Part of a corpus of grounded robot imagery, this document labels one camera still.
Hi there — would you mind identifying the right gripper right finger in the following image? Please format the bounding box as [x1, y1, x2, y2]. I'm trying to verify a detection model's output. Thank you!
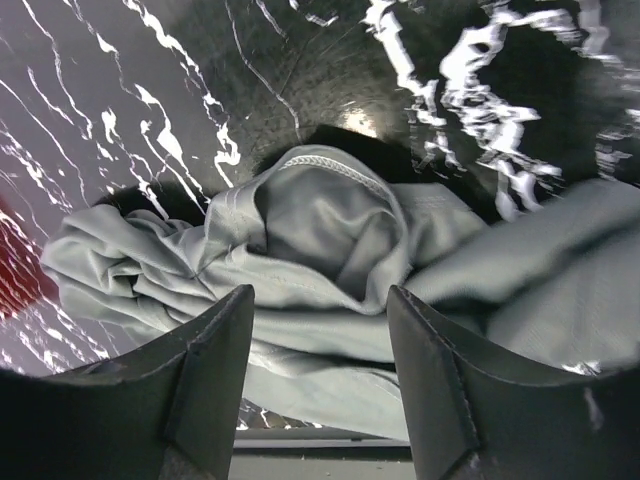
[387, 286, 639, 480]

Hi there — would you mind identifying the dark grey t-shirt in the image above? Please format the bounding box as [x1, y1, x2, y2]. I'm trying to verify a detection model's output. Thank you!
[41, 145, 639, 440]

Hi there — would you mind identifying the red plastic bin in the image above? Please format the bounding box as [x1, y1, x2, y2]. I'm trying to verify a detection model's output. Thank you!
[1, 199, 58, 321]

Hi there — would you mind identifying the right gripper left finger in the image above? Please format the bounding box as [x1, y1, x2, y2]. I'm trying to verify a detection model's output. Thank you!
[1, 285, 254, 479]

